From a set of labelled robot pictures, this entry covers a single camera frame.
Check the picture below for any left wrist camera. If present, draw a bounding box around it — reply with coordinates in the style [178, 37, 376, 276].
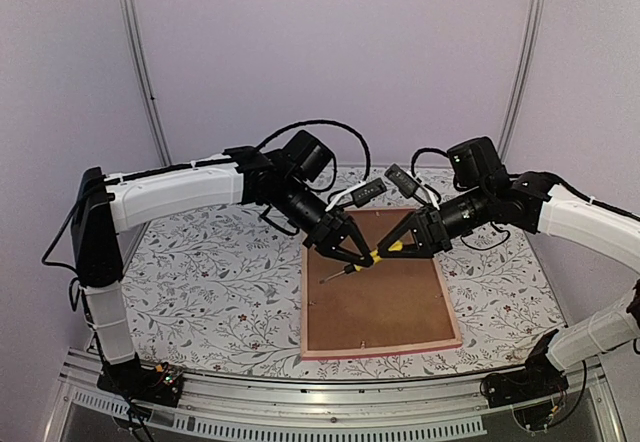
[326, 178, 387, 212]

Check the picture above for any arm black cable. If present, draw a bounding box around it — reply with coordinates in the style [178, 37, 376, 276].
[410, 147, 640, 223]
[259, 119, 374, 203]

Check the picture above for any pink picture frame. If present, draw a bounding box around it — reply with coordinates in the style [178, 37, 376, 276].
[299, 206, 464, 362]

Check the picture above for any right aluminium corner post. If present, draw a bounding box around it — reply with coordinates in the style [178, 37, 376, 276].
[498, 0, 545, 161]

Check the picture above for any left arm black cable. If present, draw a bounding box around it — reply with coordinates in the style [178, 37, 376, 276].
[259, 119, 374, 203]

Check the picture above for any left aluminium corner post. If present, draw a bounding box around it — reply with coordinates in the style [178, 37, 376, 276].
[119, 0, 172, 166]

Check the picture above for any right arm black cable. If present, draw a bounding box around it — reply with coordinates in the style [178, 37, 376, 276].
[410, 147, 640, 223]

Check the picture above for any yellow handled screwdriver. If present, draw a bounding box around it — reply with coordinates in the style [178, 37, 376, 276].
[319, 241, 404, 284]

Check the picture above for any floral patterned table mat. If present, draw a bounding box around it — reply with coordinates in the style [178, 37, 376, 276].
[97, 164, 571, 381]

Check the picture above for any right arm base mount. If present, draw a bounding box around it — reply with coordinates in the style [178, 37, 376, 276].
[479, 362, 569, 432]

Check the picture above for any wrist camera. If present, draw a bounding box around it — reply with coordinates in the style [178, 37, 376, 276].
[384, 164, 441, 209]
[326, 178, 387, 212]

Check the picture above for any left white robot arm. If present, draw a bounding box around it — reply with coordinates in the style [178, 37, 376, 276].
[70, 126, 373, 396]

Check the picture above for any aluminium front rail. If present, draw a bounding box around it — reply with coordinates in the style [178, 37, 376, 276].
[43, 350, 631, 441]

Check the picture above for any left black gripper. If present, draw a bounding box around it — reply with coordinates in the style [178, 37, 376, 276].
[277, 177, 376, 269]

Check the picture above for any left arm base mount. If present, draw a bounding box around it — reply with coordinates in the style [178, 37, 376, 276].
[97, 358, 184, 408]

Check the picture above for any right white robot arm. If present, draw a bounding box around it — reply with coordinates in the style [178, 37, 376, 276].
[377, 137, 639, 398]

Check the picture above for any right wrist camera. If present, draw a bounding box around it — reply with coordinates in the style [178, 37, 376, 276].
[384, 164, 441, 209]

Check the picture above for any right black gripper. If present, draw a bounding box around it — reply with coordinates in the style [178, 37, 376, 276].
[378, 183, 492, 259]

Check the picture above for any aluminium corner post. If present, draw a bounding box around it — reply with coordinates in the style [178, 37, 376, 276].
[119, 0, 172, 166]
[498, 0, 545, 161]

